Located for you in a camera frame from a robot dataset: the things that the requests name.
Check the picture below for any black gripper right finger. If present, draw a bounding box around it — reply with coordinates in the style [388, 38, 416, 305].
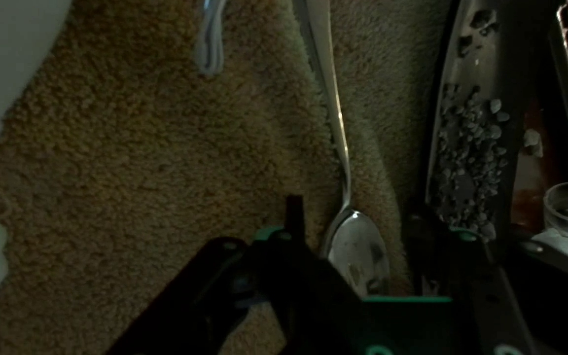
[408, 210, 538, 355]

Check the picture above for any white blue cord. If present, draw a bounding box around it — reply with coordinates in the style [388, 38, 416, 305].
[193, 0, 229, 76]

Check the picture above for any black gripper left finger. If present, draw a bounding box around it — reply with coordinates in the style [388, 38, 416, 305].
[104, 194, 365, 355]

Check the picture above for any silver metal spoon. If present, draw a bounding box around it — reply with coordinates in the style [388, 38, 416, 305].
[292, 0, 392, 299]

